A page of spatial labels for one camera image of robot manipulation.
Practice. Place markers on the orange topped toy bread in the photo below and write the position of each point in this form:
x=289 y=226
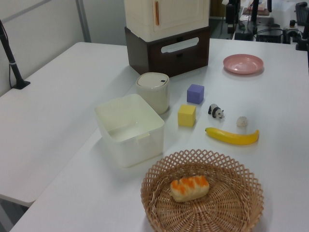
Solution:
x=189 y=189

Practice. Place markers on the woven wicker basket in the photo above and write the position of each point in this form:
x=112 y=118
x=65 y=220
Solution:
x=217 y=212

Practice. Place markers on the purple foam cube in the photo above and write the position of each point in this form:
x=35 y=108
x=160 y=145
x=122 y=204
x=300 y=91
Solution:
x=195 y=95

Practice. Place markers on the black equipment box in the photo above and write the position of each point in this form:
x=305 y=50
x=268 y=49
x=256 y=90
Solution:
x=269 y=36

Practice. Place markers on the cream plastic storage box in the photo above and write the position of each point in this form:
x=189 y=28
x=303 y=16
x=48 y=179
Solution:
x=173 y=17

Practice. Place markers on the yellow toy banana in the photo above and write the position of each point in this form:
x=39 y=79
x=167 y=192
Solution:
x=231 y=138

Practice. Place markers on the black vertical monitor pole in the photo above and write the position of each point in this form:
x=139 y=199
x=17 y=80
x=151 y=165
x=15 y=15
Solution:
x=255 y=10

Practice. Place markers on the panda figurine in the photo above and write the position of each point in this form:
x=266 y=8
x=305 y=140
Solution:
x=216 y=111

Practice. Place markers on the beige lidded mini trash bin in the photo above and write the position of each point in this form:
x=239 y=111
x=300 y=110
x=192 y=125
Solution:
x=154 y=94

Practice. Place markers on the cream open plastic bin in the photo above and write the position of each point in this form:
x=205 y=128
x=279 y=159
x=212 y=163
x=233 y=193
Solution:
x=142 y=149

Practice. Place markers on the small white garlic toy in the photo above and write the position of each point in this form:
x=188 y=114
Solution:
x=242 y=122

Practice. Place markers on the dark brown drawer cabinet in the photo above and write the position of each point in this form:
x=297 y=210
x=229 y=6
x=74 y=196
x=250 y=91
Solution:
x=137 y=50

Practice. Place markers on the pink plastic plate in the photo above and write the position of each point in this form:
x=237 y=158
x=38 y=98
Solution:
x=242 y=64

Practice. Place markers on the yellow foam cube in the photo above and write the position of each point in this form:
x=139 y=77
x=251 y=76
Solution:
x=186 y=117

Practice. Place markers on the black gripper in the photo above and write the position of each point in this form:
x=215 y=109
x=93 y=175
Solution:
x=232 y=14

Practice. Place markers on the black camera stand pole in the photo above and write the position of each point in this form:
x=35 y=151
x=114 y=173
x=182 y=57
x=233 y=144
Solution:
x=13 y=65

